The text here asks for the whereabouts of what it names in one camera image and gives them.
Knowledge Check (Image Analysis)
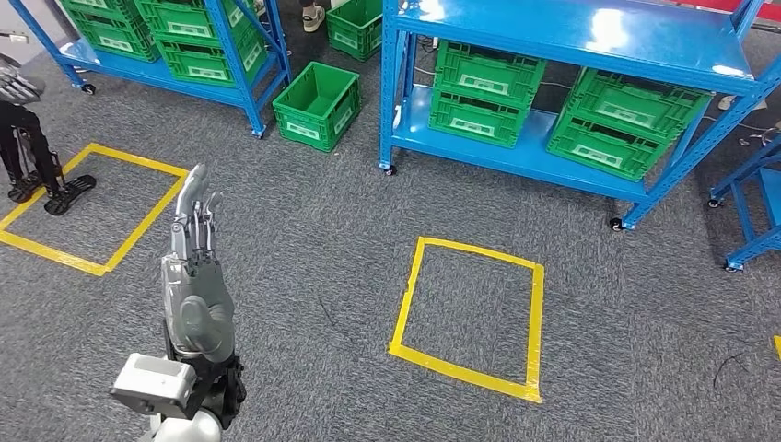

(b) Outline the person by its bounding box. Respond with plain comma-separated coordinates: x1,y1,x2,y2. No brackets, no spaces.
300,0,329,33
718,94,769,114

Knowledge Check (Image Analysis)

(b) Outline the chrome office chair base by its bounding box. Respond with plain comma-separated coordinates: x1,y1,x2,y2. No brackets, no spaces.
738,124,781,149

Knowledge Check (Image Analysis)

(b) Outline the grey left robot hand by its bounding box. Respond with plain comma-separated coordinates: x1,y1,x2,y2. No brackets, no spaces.
159,163,238,364

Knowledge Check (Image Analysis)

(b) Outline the red barrier tape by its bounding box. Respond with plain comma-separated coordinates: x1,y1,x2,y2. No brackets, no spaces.
670,0,781,22

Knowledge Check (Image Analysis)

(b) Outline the yellow floor tape square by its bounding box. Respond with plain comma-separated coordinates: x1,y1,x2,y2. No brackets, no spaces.
0,143,191,277
389,236,545,404

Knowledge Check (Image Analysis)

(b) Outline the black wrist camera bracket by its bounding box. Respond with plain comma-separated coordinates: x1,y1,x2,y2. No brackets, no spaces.
161,323,249,431

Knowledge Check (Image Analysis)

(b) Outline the black bulky object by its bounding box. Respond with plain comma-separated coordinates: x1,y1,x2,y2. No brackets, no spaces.
0,52,98,217

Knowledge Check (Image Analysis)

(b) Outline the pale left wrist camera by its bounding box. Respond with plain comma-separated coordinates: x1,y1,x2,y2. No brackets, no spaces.
110,352,198,421

